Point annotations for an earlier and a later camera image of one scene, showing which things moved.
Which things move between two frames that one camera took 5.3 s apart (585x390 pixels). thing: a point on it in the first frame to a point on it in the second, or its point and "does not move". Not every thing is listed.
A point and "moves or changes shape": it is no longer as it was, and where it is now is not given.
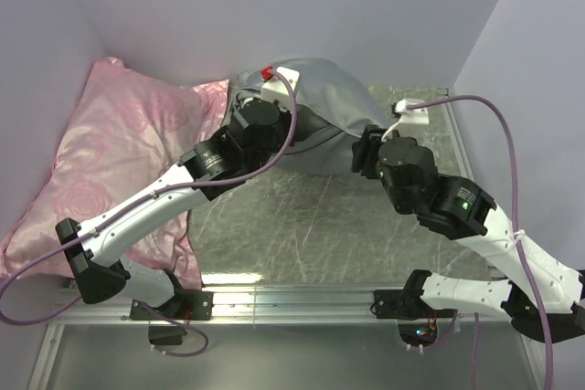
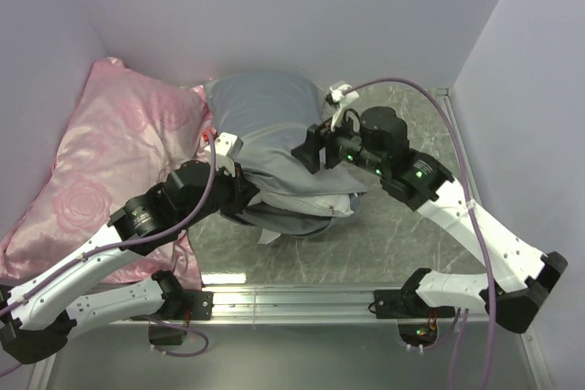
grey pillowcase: x=332 y=111 moves or changes shape
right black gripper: x=365 y=150 to x=317 y=138
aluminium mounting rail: x=259 y=306 does not move
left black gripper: x=287 y=118 to x=242 y=189
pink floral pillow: x=127 y=131 does not move
